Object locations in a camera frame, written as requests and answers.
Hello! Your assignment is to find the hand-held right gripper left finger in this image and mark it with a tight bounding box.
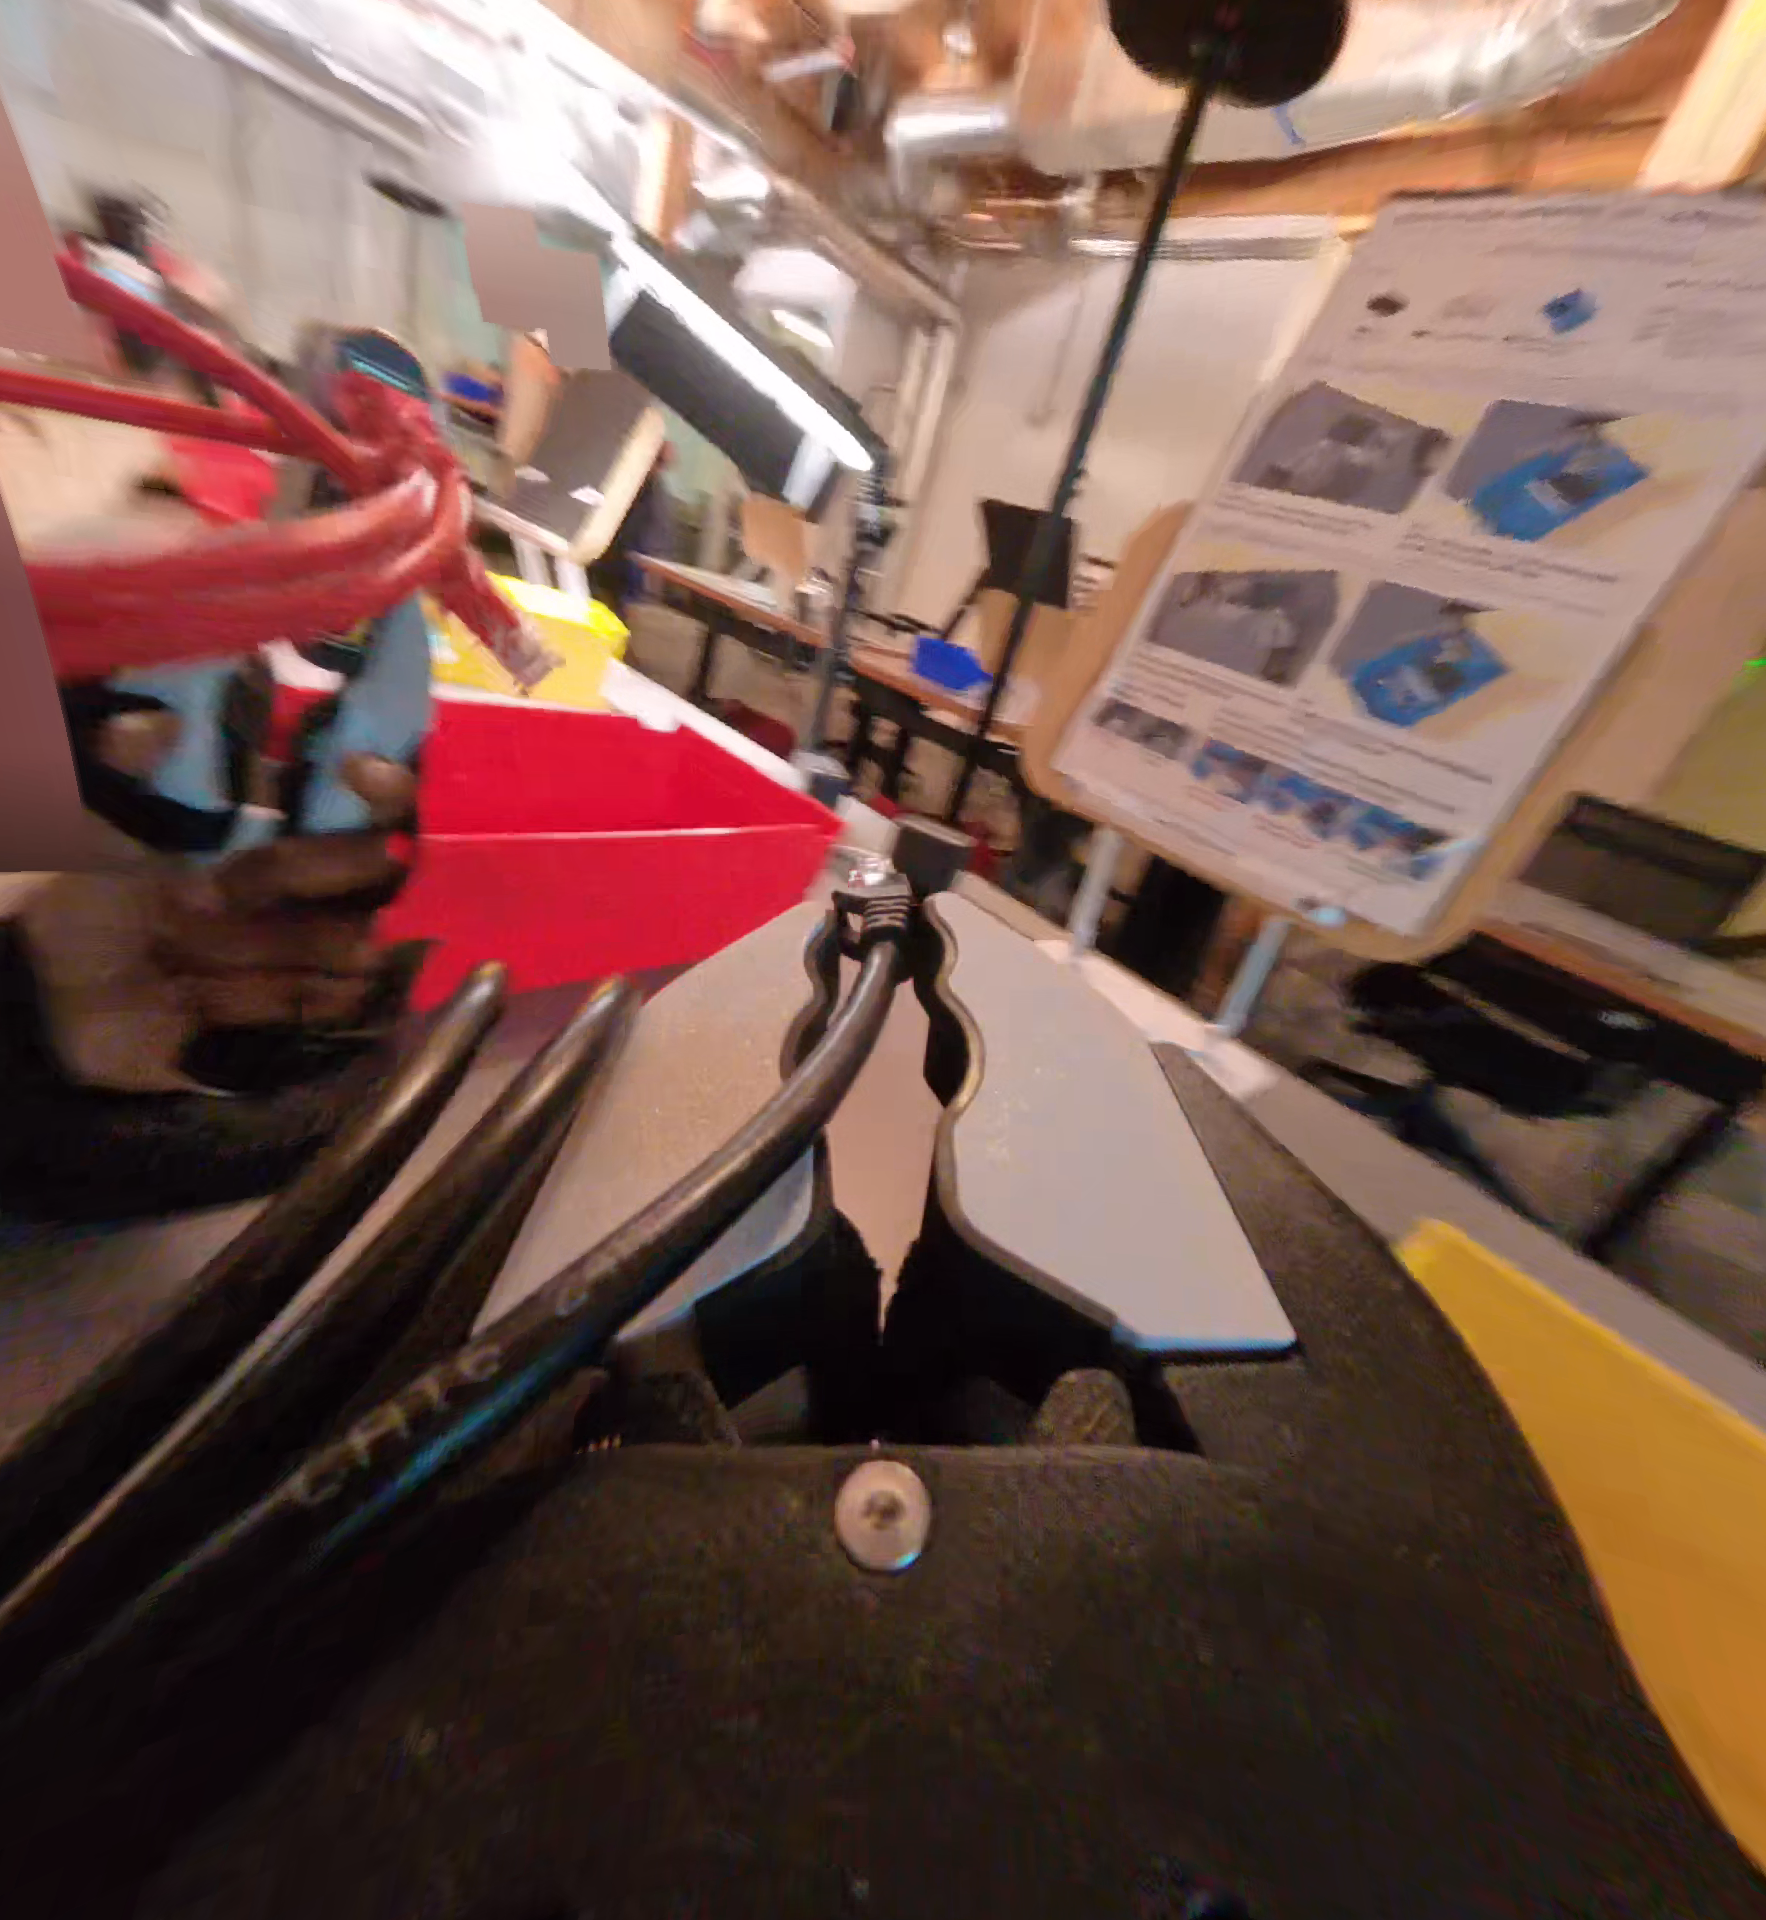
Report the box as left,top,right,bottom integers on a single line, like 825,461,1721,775
472,899,884,1352

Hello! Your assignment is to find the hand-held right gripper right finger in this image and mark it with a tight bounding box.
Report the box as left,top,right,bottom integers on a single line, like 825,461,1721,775
914,892,1299,1352

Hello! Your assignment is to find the red ethernet cable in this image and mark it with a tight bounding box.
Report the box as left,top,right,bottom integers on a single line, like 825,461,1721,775
0,246,562,692

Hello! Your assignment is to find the red plastic bin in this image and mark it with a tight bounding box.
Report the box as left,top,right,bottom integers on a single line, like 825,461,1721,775
372,698,843,1014

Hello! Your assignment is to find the black ethernet cable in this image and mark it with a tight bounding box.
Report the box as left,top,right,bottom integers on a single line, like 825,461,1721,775
0,862,922,1861

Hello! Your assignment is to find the yellow plastic bin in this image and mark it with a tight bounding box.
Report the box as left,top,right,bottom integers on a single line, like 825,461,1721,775
1400,1219,1766,1920
433,578,631,709

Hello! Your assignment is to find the person's left hand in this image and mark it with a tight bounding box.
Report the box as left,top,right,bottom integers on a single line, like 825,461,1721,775
24,751,427,1096

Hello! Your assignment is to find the long wooden work table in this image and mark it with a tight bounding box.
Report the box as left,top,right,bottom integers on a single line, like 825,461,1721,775
629,551,1110,820

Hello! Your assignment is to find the long LED lamp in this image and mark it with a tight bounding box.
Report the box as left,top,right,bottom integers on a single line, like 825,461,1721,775
605,253,886,514

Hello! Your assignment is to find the printed instruction poster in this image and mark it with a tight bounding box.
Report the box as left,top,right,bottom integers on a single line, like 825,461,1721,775
1047,187,1766,940

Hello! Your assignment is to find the black pole with round disc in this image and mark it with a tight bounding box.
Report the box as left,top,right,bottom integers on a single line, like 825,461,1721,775
890,0,1351,901

